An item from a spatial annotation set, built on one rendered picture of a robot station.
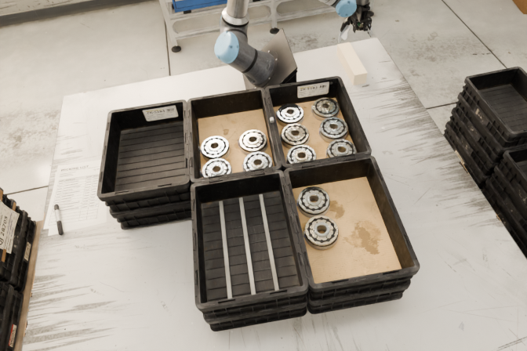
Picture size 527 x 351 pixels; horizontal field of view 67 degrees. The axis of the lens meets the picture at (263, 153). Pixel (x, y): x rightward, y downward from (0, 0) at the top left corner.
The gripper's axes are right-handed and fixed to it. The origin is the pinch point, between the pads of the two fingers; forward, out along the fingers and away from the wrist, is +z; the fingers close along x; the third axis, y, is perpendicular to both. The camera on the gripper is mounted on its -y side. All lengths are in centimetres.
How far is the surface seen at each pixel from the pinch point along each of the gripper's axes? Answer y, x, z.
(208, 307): 105, -78, -7
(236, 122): 33, -60, 3
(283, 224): 81, -53, 3
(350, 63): 3.9, -2.2, 10.3
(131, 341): 102, -105, 16
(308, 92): 29.7, -29.8, -2.1
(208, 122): 30, -70, 3
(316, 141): 51, -33, 3
